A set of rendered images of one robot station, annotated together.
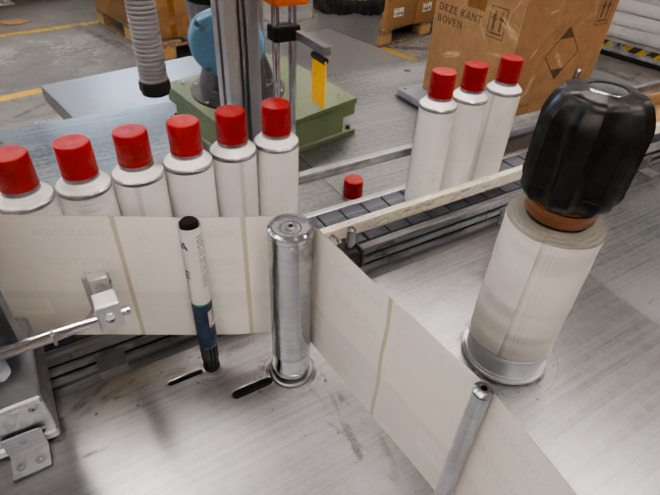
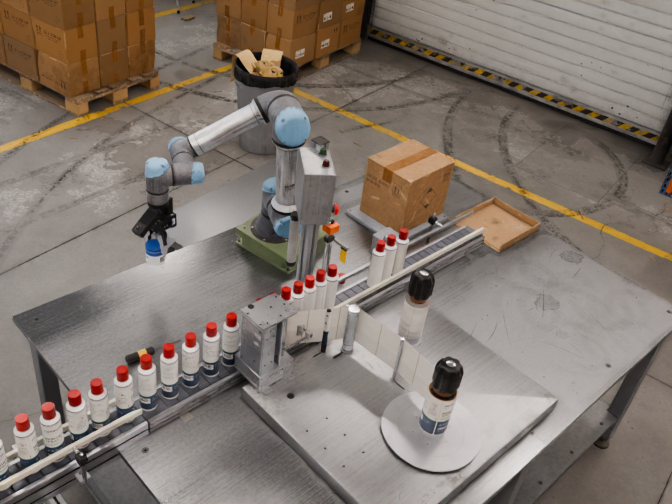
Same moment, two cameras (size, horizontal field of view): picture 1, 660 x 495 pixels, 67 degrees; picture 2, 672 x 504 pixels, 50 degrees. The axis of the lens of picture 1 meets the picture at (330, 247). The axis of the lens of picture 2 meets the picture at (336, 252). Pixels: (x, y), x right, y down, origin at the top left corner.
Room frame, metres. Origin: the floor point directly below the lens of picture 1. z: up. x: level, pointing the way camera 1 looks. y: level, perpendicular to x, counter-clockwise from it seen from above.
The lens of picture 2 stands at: (-1.36, 0.59, 2.61)
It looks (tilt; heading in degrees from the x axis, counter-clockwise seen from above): 37 degrees down; 344
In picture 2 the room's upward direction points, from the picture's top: 8 degrees clockwise
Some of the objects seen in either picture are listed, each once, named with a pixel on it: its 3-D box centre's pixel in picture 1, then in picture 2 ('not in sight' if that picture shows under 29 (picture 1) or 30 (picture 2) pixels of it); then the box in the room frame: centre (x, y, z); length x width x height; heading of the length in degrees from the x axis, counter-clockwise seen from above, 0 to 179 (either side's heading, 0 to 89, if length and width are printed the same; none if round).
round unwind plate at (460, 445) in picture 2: not in sight; (431, 430); (-0.04, -0.16, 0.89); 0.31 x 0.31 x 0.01
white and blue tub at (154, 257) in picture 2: not in sight; (155, 252); (0.75, 0.67, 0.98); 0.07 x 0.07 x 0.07
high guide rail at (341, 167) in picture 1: (464, 135); (387, 255); (0.75, -0.20, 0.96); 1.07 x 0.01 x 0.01; 123
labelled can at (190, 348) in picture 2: not in sight; (190, 359); (0.21, 0.56, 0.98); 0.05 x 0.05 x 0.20
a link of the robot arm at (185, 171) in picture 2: not in sight; (186, 170); (0.80, 0.56, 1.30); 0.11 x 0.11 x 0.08; 9
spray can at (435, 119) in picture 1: (431, 141); (377, 264); (0.66, -0.14, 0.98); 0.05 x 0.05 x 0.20
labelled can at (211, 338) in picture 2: not in sight; (211, 349); (0.25, 0.49, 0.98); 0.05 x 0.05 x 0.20
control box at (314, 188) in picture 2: not in sight; (314, 186); (0.57, 0.16, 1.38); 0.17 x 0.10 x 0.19; 178
